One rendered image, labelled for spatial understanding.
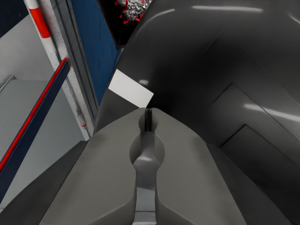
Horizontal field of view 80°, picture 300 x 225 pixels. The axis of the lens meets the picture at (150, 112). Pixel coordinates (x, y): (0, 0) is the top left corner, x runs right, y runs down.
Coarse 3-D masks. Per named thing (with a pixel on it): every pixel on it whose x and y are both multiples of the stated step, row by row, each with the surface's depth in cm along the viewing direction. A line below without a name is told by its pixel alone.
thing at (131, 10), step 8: (120, 0) 29; (128, 0) 29; (136, 0) 29; (120, 8) 30; (128, 8) 30; (136, 8) 30; (120, 16) 31; (128, 16) 31; (136, 16) 31; (128, 24) 32
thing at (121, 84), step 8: (120, 72) 13; (112, 80) 13; (120, 80) 13; (128, 80) 13; (112, 88) 14; (120, 88) 13; (128, 88) 13; (136, 88) 13; (144, 88) 13; (128, 96) 13; (136, 96) 13; (144, 96) 13; (136, 104) 14; (144, 104) 13
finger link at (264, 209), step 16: (208, 144) 9; (224, 160) 8; (224, 176) 7; (240, 176) 7; (240, 192) 6; (256, 192) 6; (240, 208) 6; (256, 208) 6; (272, 208) 6; (256, 224) 5; (272, 224) 6; (288, 224) 6
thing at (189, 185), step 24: (168, 120) 10; (168, 144) 8; (192, 144) 9; (168, 168) 7; (192, 168) 7; (216, 168) 7; (168, 192) 6; (192, 192) 6; (216, 192) 6; (168, 216) 6; (192, 216) 6; (216, 216) 6; (240, 216) 6
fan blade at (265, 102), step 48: (192, 0) 10; (240, 0) 9; (288, 0) 9; (144, 48) 12; (192, 48) 11; (240, 48) 10; (288, 48) 10; (192, 96) 12; (240, 96) 11; (288, 96) 10; (240, 144) 12; (288, 144) 11; (288, 192) 13
